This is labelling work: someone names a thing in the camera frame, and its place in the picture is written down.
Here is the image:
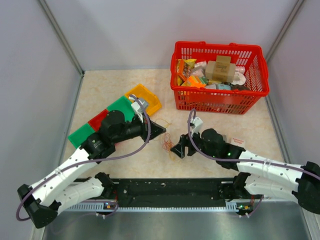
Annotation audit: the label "orange snack box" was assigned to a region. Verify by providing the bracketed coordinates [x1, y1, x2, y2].
[181, 75, 207, 88]

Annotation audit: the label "yellow orange wires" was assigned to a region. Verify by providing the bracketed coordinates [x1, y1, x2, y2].
[159, 132, 180, 161]

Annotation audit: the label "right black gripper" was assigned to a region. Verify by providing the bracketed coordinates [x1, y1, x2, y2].
[170, 127, 218, 159]

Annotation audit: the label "grey slotted cable duct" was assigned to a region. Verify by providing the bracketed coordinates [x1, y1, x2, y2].
[65, 201, 253, 213]

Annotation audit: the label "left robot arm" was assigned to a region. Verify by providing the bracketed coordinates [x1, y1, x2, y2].
[17, 110, 166, 229]

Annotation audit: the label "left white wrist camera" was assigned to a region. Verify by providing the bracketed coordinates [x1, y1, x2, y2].
[129, 94, 149, 123]

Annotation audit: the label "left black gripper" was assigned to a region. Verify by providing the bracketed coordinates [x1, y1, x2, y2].
[112, 111, 166, 144]

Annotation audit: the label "white red label card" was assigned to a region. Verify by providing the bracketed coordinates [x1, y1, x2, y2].
[230, 137, 246, 148]

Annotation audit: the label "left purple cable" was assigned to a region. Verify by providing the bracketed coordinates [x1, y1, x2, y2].
[15, 93, 151, 222]

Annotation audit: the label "brown cardboard box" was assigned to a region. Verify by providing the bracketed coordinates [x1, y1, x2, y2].
[205, 55, 236, 83]

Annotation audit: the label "green plastic bin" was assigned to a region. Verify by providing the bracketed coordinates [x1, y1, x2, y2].
[106, 95, 135, 122]
[68, 123, 95, 149]

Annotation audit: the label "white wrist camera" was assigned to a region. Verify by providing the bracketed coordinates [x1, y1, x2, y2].
[129, 94, 149, 123]
[190, 116, 203, 135]

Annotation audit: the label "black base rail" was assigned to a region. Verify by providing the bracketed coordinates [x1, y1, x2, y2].
[72, 177, 253, 208]

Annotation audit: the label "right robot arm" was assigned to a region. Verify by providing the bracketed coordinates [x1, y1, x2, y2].
[170, 128, 320, 214]

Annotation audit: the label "red plastic bin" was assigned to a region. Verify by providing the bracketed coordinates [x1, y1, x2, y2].
[87, 109, 109, 132]

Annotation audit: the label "upper green plastic bin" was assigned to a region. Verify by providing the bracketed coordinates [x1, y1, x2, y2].
[106, 95, 135, 122]

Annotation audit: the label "white tape roll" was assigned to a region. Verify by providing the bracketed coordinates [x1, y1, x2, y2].
[231, 71, 246, 86]

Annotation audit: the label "lower green plastic bin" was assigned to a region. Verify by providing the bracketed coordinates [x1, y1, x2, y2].
[68, 123, 95, 149]

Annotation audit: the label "red plastic shopping basket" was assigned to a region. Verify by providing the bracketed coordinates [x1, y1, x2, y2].
[170, 41, 270, 115]

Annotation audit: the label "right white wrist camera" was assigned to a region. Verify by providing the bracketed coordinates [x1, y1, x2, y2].
[190, 116, 203, 135]

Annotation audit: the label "yellow plastic bin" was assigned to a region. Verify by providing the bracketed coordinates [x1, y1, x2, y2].
[124, 83, 162, 116]

